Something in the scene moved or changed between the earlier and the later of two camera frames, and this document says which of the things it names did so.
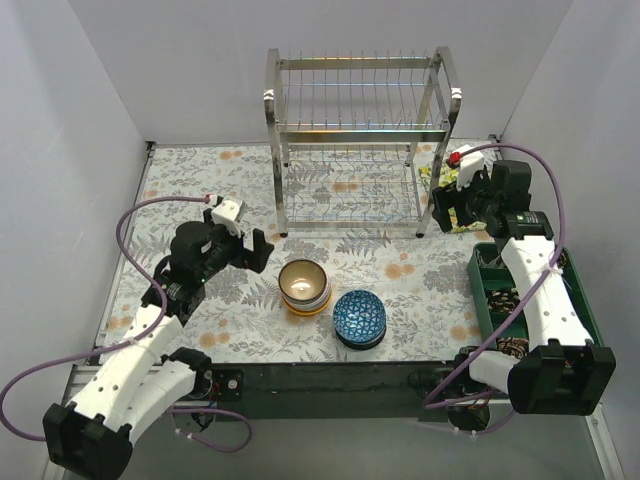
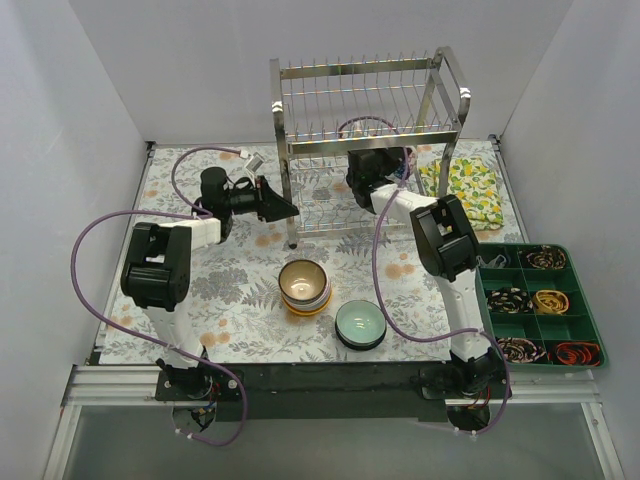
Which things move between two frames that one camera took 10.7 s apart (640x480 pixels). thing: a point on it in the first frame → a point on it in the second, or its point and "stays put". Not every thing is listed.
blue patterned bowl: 359,315 → 412,157
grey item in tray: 497,263 stays put
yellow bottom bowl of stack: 307,312 stays put
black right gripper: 455,206 → 394,156
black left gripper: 245,248 → 261,198
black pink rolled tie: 518,347 stays put
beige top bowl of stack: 303,280 stays put
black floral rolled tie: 503,300 stays put
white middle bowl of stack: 309,303 stays put
